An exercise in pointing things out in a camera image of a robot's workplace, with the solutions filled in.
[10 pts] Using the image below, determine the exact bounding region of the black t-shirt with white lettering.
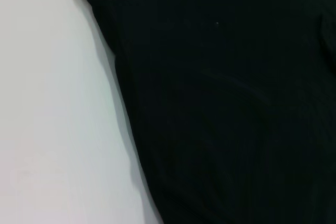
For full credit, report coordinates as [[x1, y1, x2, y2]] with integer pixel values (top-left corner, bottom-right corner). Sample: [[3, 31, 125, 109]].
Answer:
[[69, 0, 336, 224]]

